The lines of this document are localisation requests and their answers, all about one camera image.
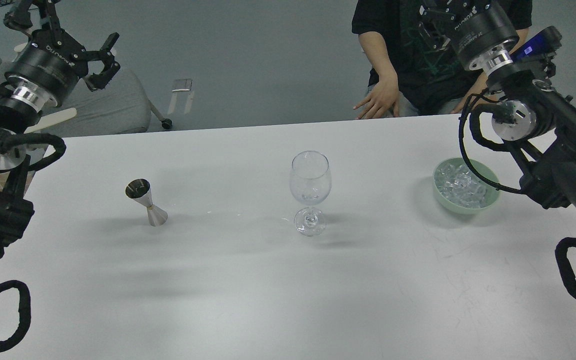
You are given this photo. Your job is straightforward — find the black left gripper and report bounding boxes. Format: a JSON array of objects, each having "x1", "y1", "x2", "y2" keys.
[{"x1": 3, "y1": 0, "x2": 121, "y2": 109}]

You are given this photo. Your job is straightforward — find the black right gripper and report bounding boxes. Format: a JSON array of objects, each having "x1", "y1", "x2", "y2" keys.
[{"x1": 417, "y1": 0, "x2": 519, "y2": 71}]

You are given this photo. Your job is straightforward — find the steel cocktail jigger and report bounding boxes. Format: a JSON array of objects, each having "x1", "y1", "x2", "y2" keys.
[{"x1": 125, "y1": 178, "x2": 169, "y2": 227}]

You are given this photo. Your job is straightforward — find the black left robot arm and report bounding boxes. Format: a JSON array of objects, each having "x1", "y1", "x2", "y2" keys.
[{"x1": 0, "y1": 0, "x2": 121, "y2": 353}]

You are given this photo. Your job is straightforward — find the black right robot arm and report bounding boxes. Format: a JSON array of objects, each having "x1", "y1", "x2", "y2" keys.
[{"x1": 418, "y1": 0, "x2": 576, "y2": 299}]

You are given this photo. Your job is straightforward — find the clear ice cubes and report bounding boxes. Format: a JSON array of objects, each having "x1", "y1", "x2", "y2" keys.
[{"x1": 435, "y1": 160, "x2": 491, "y2": 209}]

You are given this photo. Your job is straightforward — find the clear wine glass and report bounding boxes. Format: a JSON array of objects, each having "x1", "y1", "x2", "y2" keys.
[{"x1": 289, "y1": 150, "x2": 332, "y2": 237}]

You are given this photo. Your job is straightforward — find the person's right hand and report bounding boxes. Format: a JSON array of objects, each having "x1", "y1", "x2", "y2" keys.
[{"x1": 354, "y1": 77, "x2": 400, "y2": 120}]

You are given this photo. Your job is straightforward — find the person in black shirt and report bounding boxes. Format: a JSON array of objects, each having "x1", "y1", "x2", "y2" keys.
[{"x1": 351, "y1": 0, "x2": 533, "y2": 120}]

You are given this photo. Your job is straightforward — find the grey office chair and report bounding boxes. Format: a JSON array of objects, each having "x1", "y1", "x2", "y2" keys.
[{"x1": 0, "y1": 58, "x2": 164, "y2": 138}]

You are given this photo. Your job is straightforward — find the metal floor plate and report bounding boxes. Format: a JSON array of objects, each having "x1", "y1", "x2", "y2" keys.
[{"x1": 167, "y1": 78, "x2": 195, "y2": 116}]

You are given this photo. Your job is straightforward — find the green bowl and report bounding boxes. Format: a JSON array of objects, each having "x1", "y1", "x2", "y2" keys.
[{"x1": 432, "y1": 157, "x2": 501, "y2": 215}]

